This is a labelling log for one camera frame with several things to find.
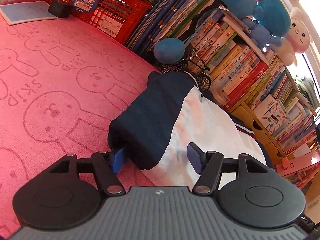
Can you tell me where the row of pink red books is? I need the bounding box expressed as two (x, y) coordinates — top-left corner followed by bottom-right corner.
(271, 110), (320, 157)

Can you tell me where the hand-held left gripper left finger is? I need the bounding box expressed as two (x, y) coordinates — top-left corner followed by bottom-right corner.
(49, 148), (125, 196)

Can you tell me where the stack of pale green booklets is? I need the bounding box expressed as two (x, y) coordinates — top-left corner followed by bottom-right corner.
(296, 76), (319, 110)

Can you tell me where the red plastic crate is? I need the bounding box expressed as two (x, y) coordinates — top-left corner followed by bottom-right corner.
(44, 0), (153, 45)

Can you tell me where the row of tall blue books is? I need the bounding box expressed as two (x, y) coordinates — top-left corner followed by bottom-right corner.
(125, 0), (217, 55)

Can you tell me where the light blue booklet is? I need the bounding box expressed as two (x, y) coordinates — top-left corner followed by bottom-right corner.
(0, 0), (58, 25)

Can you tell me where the wooden shelf with drawers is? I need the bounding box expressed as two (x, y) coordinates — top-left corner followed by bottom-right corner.
(226, 97), (288, 160)

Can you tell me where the pink triangular case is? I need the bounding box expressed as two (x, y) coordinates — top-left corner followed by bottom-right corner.
(274, 150), (320, 190)

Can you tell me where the blue cat plush red collar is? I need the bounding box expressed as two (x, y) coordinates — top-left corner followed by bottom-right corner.
(246, 0), (292, 37)

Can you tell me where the pink white rabbit plush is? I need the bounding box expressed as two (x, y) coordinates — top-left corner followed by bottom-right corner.
(270, 7), (312, 67)

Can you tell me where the pink rabbit-print mat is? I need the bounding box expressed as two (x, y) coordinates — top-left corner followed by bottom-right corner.
(0, 0), (198, 235)

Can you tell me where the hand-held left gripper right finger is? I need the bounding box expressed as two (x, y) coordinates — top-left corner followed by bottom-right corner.
(187, 142), (275, 195)

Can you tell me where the row of colourful upright books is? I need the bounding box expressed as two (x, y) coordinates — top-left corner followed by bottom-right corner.
(186, 7), (269, 107)

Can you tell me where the model bicycle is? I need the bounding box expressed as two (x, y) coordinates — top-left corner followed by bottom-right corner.
(161, 47), (213, 92)

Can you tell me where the row of green-spined books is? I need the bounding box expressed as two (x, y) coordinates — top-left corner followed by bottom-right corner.
(246, 55), (300, 123)

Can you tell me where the blue plush ball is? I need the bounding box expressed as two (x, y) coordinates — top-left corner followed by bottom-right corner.
(153, 38), (186, 64)

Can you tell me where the navy and white jacket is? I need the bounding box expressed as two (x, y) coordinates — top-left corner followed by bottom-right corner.
(107, 70), (274, 180)

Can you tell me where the white box colourful print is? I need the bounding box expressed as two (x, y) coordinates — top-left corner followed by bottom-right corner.
(254, 97), (290, 133)

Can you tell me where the small black box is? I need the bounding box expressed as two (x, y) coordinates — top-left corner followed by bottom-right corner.
(47, 0), (71, 18)

